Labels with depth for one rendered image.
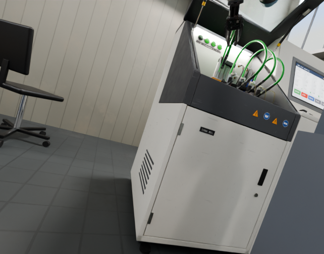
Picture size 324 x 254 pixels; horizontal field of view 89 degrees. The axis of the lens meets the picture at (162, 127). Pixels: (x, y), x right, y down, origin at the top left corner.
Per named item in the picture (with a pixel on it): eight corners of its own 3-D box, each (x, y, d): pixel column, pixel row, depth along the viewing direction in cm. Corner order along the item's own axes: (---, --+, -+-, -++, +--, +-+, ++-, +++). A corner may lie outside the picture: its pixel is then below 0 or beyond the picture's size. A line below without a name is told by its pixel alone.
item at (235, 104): (190, 105, 79) (201, 73, 78) (186, 105, 83) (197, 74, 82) (285, 140, 95) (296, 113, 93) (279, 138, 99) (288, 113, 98)
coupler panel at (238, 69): (228, 93, 138) (241, 57, 136) (225, 93, 142) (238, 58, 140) (240, 99, 142) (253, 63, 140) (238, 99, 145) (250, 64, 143)
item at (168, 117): (131, 253, 83) (181, 102, 78) (128, 192, 139) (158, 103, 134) (244, 264, 101) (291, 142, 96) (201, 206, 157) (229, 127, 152)
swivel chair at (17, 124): (-5, 124, 193) (19, 35, 186) (59, 138, 215) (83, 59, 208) (-61, 136, 130) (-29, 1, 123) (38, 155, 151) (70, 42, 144)
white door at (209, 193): (143, 236, 83) (187, 105, 78) (142, 233, 85) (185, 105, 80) (246, 249, 99) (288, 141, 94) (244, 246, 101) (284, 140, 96)
